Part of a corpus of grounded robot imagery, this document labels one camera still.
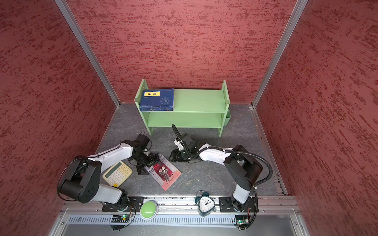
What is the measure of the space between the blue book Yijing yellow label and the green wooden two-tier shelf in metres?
0.01

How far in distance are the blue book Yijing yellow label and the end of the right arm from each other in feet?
0.61

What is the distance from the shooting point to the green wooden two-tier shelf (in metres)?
0.81

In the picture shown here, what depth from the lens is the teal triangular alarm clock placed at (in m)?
0.71

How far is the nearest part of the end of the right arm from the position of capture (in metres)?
0.66

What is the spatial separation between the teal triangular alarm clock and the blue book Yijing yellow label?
1.61ft

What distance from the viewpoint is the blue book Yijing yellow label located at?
790 mm
